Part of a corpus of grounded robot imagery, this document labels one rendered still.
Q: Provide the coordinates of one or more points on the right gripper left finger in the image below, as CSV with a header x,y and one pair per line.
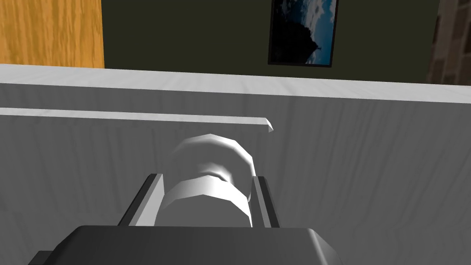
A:
x,y
145,206

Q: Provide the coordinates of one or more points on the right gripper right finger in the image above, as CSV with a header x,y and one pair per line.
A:
x,y
264,206

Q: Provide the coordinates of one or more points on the white round knob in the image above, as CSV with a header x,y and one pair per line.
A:
x,y
209,184

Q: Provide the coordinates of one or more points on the white drawer front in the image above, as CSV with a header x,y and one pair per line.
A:
x,y
73,176

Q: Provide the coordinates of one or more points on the framed landscape picture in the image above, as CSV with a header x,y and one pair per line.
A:
x,y
302,32

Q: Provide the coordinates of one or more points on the orange wooden door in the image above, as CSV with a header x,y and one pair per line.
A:
x,y
49,33

